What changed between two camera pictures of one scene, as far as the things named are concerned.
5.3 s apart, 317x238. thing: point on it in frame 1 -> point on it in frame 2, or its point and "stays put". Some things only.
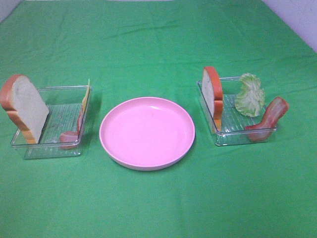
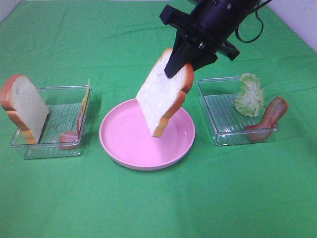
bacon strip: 261,132 stays put
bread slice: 23,101 stays put
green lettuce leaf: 251,100 stays put
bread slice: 212,96 -> 160,95
